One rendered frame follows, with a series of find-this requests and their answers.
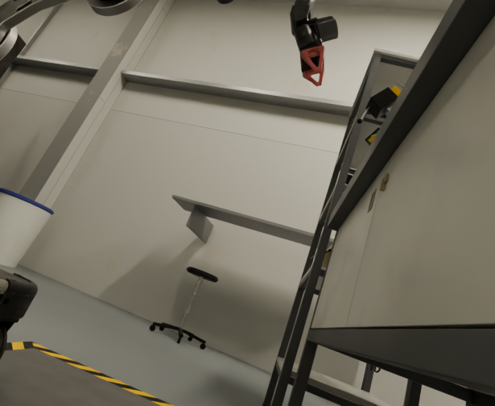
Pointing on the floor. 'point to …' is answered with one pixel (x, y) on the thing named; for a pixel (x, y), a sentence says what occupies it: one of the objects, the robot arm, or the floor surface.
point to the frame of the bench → (426, 358)
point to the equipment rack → (378, 67)
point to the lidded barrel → (10, 227)
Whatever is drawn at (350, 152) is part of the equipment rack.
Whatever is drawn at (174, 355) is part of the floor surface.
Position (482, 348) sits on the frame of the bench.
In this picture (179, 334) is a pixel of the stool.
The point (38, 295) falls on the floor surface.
